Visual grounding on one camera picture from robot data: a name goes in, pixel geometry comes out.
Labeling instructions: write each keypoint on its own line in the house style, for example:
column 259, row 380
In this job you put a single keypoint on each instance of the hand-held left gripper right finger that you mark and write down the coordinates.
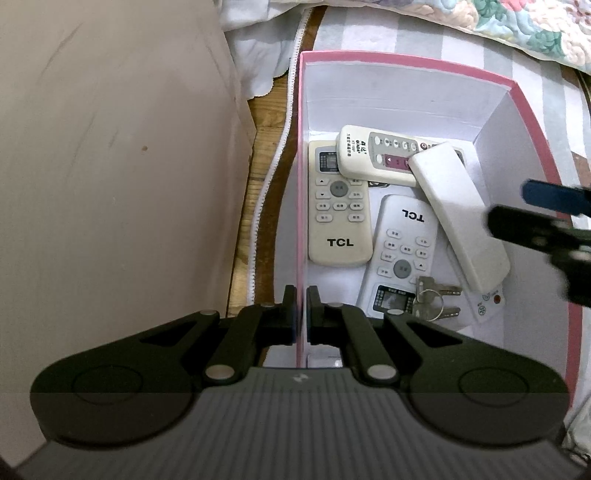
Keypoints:
column 314, row 318

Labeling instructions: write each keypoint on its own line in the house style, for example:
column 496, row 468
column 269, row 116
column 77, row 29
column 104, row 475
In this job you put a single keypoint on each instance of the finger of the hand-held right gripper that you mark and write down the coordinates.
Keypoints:
column 545, row 194
column 517, row 226

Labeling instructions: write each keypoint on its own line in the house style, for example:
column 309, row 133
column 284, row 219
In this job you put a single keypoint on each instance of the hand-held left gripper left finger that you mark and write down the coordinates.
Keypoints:
column 292, row 318

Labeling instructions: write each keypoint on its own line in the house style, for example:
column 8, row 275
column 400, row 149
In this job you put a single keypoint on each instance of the plain cream remote control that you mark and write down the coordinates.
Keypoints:
column 461, row 221

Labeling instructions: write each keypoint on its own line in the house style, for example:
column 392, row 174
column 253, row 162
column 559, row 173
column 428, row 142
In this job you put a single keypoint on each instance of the yellow remote control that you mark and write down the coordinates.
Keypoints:
column 339, row 221

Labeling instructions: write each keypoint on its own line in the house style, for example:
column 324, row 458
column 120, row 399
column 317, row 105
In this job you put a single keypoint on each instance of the white remote control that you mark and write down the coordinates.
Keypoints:
column 401, row 249

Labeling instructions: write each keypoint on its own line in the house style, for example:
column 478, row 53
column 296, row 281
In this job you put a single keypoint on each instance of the pink cardboard box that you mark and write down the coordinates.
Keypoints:
column 415, row 101

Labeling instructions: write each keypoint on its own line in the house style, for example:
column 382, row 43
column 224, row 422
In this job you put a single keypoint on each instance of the cream remote with red buttons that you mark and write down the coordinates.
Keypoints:
column 369, row 152

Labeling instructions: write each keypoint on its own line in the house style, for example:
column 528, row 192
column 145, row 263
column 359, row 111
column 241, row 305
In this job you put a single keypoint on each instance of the floral quilt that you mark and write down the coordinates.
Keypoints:
column 508, row 23

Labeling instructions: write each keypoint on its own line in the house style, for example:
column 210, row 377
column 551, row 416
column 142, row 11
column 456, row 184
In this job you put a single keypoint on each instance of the beige furniture panel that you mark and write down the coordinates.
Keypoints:
column 115, row 161

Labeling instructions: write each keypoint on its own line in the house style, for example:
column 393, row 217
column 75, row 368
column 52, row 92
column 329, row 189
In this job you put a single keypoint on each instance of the striped checkered rug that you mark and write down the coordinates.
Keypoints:
column 351, row 32

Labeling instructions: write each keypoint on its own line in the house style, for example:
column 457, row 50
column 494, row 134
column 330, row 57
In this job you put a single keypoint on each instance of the white bed sheet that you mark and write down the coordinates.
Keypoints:
column 263, row 41

